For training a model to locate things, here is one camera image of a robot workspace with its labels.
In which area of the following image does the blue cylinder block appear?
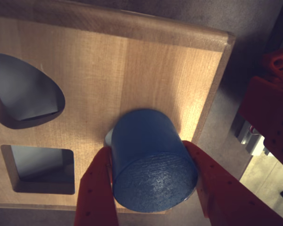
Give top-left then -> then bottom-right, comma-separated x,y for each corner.
109,108 -> 199,214

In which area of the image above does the wooden shape sorter box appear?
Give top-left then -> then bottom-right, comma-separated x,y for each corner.
0,4 -> 236,215

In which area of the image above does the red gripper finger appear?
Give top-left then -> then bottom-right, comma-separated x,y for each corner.
73,146 -> 120,226
181,140 -> 283,226

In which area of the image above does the aluminium profile rail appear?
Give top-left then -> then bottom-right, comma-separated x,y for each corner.
234,117 -> 272,156

